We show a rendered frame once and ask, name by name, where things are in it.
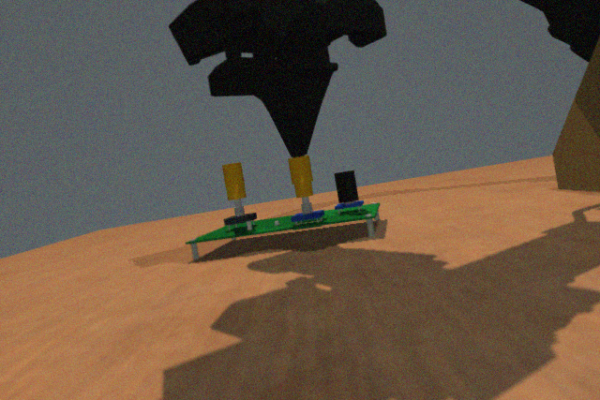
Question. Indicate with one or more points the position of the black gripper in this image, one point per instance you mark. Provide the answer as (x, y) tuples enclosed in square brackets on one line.
[(292, 87)]

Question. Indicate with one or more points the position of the green circuit board with knobs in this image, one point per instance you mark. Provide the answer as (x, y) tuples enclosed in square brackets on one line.
[(241, 224)]

